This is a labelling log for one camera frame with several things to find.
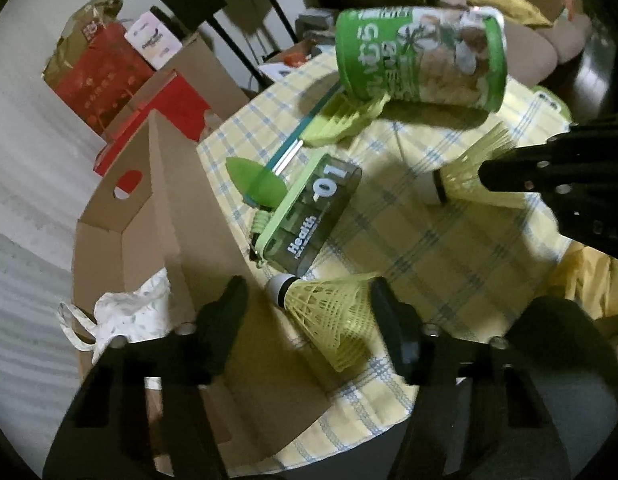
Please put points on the white patterned cloth bag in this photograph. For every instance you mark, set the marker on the white patterned cloth bag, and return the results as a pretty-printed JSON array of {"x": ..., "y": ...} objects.
[{"x": 124, "y": 315}]

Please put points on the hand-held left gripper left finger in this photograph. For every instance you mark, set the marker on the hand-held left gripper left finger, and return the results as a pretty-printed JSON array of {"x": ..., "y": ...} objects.
[{"x": 233, "y": 302}]

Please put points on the beige sofa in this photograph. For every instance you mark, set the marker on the beige sofa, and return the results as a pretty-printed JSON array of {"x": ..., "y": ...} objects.
[{"x": 529, "y": 50}]

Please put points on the teal stick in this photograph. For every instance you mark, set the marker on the teal stick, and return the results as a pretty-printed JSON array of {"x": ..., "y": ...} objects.
[{"x": 284, "y": 150}]

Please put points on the dark pill box green lid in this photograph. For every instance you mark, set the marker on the dark pill box green lid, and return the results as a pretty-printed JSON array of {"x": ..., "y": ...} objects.
[{"x": 309, "y": 215}]

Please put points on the large red printed box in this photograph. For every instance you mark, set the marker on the large red printed box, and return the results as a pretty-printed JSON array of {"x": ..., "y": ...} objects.
[{"x": 104, "y": 85}]

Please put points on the yellow crumpled cloth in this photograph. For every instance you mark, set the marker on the yellow crumpled cloth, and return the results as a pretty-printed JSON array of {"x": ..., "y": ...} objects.
[{"x": 589, "y": 280}]

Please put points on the green snack canister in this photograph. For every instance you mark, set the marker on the green snack canister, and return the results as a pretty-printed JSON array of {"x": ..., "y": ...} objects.
[{"x": 389, "y": 55}]

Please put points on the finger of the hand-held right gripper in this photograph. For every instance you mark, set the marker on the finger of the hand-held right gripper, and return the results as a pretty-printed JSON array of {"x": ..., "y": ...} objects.
[
  {"x": 589, "y": 130},
  {"x": 519, "y": 175}
]

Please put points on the yellow plastic shuttlecock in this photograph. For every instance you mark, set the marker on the yellow plastic shuttlecock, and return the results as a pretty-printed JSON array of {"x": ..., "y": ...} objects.
[
  {"x": 329, "y": 315},
  {"x": 464, "y": 175}
]

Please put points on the yellow bag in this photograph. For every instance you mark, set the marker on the yellow bag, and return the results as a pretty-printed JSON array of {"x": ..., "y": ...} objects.
[{"x": 509, "y": 7}]

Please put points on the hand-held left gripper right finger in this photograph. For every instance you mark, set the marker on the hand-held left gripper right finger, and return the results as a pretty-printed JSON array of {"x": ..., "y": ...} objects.
[{"x": 389, "y": 310}]

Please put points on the printed paper leaflet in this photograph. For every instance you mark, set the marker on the printed paper leaflet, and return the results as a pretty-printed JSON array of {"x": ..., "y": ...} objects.
[{"x": 276, "y": 71}]

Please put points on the grey storage box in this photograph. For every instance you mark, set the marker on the grey storage box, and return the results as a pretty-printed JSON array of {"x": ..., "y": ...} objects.
[{"x": 316, "y": 21}]

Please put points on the small white box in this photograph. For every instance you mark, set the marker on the small white box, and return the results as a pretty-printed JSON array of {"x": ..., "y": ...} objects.
[{"x": 151, "y": 40}]

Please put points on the black speaker stand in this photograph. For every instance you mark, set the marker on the black speaker stand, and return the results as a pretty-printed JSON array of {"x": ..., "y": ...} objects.
[{"x": 284, "y": 15}]

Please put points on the large brown cardboard box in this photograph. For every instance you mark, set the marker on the large brown cardboard box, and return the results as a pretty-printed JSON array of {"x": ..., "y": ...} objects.
[{"x": 204, "y": 60}]

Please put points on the brown paper bag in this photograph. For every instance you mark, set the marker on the brown paper bag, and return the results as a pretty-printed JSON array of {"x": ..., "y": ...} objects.
[{"x": 74, "y": 30}]

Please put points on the small orange object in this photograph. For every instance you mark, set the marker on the small orange object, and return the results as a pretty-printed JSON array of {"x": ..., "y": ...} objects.
[{"x": 295, "y": 58}]

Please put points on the yellow plaid tablecloth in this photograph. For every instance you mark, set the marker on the yellow plaid tablecloth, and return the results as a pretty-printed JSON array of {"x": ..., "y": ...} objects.
[{"x": 439, "y": 270}]

